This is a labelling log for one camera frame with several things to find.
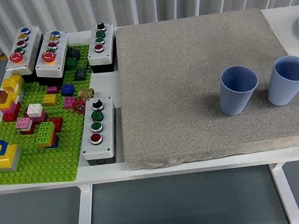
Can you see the grey-brown fabric mat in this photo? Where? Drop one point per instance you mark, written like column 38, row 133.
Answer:
column 176, row 84

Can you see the brass valve fitting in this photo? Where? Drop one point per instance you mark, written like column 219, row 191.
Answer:
column 86, row 93

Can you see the blue ribbed cup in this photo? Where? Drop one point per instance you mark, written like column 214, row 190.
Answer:
column 280, row 90
column 233, row 100

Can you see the yellow blue grey brick stack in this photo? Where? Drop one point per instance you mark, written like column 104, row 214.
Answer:
column 5, row 162

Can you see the green orange blue brick stack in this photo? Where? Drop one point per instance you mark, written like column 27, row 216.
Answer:
column 44, row 132

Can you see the magenta brick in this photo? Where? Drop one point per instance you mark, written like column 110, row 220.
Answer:
column 69, row 103
column 52, row 90

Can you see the pink white red brick stack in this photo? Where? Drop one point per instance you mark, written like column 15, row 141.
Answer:
column 23, row 123

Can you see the dark grey curved brick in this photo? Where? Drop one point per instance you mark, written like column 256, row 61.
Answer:
column 74, row 53

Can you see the five-button control box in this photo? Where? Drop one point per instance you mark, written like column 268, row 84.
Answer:
column 47, row 70
column 31, row 39

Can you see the yellow brown red brick tower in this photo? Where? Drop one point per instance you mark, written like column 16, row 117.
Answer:
column 11, row 109

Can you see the four-button control box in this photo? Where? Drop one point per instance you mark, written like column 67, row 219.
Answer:
column 110, row 124
column 108, row 38

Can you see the white table leg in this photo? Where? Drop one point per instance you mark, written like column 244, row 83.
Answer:
column 288, row 198
column 83, row 223

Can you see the dark green brick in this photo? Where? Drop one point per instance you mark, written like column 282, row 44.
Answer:
column 71, row 64

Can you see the green studded baseplate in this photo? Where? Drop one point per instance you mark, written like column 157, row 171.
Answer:
column 46, row 163

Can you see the red valve handwheel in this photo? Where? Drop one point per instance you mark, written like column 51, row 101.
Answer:
column 79, row 106

